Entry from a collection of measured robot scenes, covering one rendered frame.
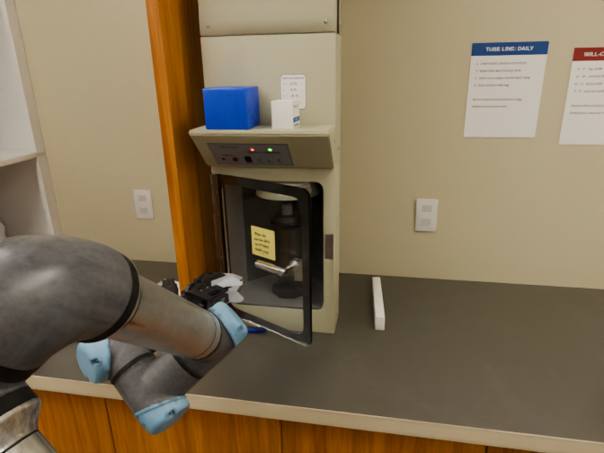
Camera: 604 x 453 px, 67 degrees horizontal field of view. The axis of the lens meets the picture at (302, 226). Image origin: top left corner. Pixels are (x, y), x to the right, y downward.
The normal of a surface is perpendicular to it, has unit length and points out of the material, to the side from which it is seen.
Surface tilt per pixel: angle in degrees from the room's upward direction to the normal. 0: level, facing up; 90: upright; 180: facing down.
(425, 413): 0
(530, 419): 0
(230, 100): 90
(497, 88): 90
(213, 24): 90
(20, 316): 77
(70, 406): 90
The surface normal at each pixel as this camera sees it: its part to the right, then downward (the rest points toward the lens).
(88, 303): 0.90, 0.12
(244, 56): -0.18, 0.32
